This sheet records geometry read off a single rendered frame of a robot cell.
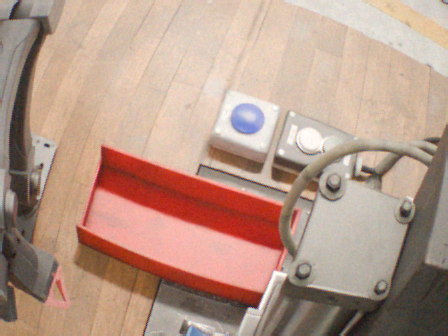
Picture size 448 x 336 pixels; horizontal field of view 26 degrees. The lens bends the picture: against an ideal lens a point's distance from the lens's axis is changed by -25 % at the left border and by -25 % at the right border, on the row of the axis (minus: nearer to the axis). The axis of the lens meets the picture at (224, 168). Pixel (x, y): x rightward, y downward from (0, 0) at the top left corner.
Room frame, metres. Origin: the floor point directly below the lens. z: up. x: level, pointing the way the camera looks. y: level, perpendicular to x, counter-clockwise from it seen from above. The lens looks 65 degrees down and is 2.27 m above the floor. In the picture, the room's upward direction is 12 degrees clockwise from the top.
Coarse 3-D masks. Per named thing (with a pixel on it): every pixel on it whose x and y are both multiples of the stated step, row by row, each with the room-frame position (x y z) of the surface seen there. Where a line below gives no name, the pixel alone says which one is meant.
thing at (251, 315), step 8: (280, 272) 0.43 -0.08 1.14; (272, 280) 0.42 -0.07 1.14; (280, 280) 0.42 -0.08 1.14; (272, 288) 0.41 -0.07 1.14; (264, 296) 0.40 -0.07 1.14; (264, 304) 0.39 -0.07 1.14; (248, 312) 0.36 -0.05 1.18; (256, 312) 0.36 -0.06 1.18; (248, 320) 0.35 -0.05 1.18; (256, 320) 0.35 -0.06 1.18; (240, 328) 0.34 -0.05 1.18; (248, 328) 0.34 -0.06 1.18
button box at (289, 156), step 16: (288, 112) 0.72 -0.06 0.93; (288, 128) 0.70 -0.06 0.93; (304, 128) 0.70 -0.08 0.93; (320, 128) 0.71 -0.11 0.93; (336, 128) 0.71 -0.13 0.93; (288, 144) 0.67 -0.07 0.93; (320, 144) 0.68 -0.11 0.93; (288, 160) 0.65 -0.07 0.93; (304, 160) 0.66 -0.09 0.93; (336, 160) 0.67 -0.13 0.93; (352, 160) 0.67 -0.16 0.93; (320, 176) 0.65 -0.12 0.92
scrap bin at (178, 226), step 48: (96, 192) 0.57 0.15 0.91; (144, 192) 0.59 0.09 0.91; (192, 192) 0.59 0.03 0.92; (240, 192) 0.59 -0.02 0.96; (96, 240) 0.49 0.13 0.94; (144, 240) 0.53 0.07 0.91; (192, 240) 0.54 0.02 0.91; (240, 240) 0.55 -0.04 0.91; (192, 288) 0.47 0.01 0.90; (240, 288) 0.47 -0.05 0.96
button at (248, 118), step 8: (240, 104) 0.71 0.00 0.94; (248, 104) 0.71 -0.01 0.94; (232, 112) 0.70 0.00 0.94; (240, 112) 0.70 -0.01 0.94; (248, 112) 0.70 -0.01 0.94; (256, 112) 0.70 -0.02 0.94; (232, 120) 0.69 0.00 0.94; (240, 120) 0.69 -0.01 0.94; (248, 120) 0.69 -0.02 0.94; (256, 120) 0.69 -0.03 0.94; (264, 120) 0.70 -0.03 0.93; (240, 128) 0.68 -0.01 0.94; (248, 128) 0.68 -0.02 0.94; (256, 128) 0.68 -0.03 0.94
